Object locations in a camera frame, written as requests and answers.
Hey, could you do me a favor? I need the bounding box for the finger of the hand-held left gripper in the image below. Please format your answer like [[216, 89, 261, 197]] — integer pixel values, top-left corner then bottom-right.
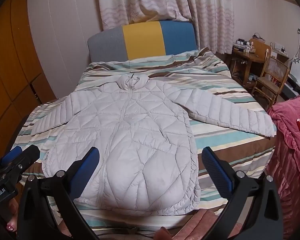
[[0, 146, 23, 166], [5, 144, 41, 178]]

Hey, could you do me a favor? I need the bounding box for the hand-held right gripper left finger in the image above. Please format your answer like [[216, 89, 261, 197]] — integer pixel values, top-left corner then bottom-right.
[[17, 147, 100, 240]]

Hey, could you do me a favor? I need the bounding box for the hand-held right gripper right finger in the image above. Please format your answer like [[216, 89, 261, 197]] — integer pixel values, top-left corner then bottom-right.
[[201, 146, 283, 240]]

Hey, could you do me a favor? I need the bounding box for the white quilted puffer jacket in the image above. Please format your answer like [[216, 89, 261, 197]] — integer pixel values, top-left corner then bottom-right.
[[31, 74, 277, 217]]

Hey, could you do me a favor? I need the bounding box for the person's left hand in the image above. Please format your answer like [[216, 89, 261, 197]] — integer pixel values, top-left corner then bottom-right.
[[4, 199, 20, 232]]

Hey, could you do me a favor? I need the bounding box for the striped duvet cover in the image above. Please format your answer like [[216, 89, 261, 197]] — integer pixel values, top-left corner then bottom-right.
[[11, 47, 277, 238]]

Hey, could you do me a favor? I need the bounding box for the pink ribbed clothing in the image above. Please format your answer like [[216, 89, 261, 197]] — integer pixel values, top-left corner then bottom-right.
[[139, 208, 226, 240]]

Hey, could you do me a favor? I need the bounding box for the pink ruffled blanket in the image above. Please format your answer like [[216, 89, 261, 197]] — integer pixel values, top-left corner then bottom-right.
[[264, 94, 300, 233]]

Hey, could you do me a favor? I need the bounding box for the wooden wardrobe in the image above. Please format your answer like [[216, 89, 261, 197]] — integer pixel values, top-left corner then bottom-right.
[[0, 0, 57, 153]]

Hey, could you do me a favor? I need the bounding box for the wooden rattan chair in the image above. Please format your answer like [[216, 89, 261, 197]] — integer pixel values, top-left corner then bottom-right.
[[251, 55, 291, 109]]

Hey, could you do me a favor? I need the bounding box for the black printer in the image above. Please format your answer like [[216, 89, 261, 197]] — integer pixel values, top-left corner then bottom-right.
[[282, 73, 300, 99]]

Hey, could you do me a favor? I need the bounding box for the wooden desk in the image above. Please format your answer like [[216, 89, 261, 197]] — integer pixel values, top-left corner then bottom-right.
[[229, 38, 273, 86]]

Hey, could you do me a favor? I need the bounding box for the stack of boxes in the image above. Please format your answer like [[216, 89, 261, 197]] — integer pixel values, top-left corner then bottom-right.
[[232, 39, 251, 52]]

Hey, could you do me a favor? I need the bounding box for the grey yellow blue headboard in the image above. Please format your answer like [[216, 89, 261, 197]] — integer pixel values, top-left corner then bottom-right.
[[87, 20, 198, 63]]

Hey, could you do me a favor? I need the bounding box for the white box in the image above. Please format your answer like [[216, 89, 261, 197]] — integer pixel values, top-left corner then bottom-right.
[[271, 42, 288, 58]]

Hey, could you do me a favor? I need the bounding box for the white patterned curtain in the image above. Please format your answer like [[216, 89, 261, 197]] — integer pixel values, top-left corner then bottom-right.
[[95, 0, 236, 54]]

